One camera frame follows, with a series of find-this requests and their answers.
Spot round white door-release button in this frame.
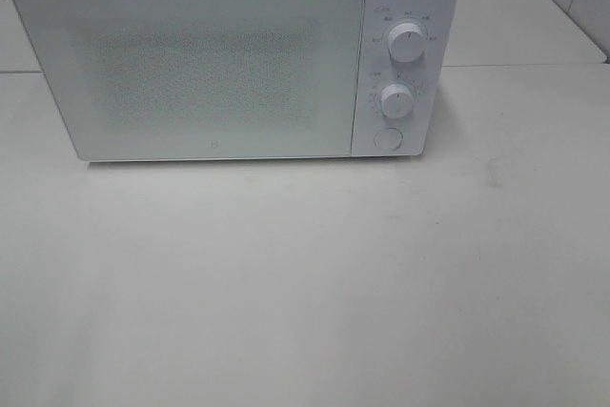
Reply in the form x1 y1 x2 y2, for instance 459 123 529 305
374 128 403 152

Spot white microwave knob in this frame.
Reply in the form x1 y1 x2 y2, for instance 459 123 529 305
379 84 416 119
386 20 426 63

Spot white microwave door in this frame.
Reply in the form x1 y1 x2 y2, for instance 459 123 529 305
13 0 363 161

